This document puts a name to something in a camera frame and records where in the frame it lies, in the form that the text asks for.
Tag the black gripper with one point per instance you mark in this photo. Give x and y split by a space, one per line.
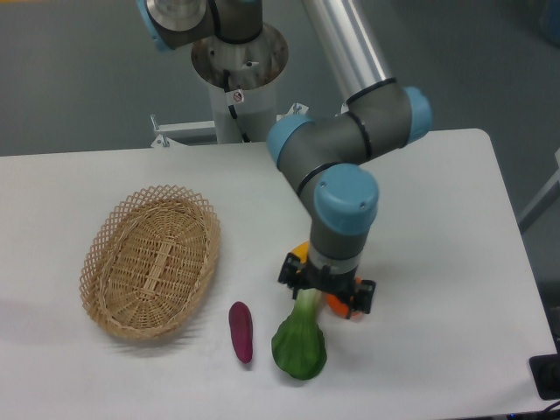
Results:
356 293

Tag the green leafy toy vegetable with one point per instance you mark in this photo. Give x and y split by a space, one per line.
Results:
298 346

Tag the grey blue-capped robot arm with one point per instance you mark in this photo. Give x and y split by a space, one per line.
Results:
322 161

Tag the orange toy fruit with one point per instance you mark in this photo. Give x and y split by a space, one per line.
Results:
340 308

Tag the yellow toy papaya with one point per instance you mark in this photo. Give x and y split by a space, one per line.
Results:
299 256

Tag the purple toy sweet potato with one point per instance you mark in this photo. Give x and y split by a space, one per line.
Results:
241 331

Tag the oval woven wicker basket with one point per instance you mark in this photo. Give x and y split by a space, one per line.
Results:
150 264

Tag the black device at table edge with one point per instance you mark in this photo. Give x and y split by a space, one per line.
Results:
545 371

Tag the white table leg right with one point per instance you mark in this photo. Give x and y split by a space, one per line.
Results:
541 201

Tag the white metal base frame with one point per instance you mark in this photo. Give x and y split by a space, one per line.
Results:
195 133

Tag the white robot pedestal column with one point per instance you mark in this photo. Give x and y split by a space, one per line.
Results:
242 79

